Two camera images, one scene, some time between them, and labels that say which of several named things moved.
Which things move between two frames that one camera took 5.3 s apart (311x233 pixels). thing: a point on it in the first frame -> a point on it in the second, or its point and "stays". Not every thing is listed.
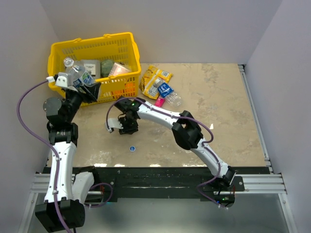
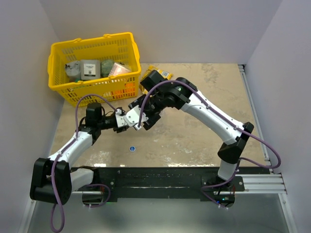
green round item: (105, 67) stays
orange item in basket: (129, 90) stays
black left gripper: (91, 92) -> (119, 129)
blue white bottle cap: (132, 148) stays
